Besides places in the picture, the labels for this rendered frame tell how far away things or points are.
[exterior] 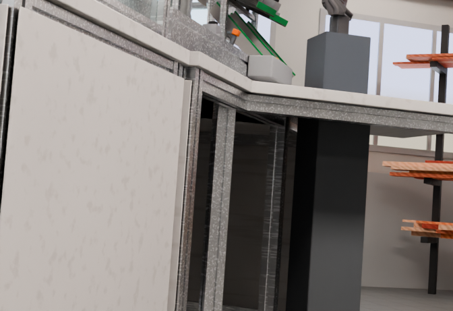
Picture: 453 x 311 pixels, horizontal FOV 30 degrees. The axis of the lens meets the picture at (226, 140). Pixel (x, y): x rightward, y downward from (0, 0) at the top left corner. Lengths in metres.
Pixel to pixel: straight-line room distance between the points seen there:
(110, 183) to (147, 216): 0.17
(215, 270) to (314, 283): 0.40
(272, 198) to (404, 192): 4.59
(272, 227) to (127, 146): 0.99
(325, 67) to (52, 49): 1.26
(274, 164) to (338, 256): 0.31
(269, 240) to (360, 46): 0.61
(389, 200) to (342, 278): 4.52
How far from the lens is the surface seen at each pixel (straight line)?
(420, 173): 6.28
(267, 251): 2.41
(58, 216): 1.29
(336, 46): 2.42
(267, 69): 2.27
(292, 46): 6.65
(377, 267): 6.87
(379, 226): 6.86
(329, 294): 2.38
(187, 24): 1.88
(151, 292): 1.63
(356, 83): 2.43
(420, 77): 7.09
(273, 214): 2.40
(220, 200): 2.05
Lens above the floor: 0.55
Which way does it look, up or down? 4 degrees up
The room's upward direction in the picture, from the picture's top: 4 degrees clockwise
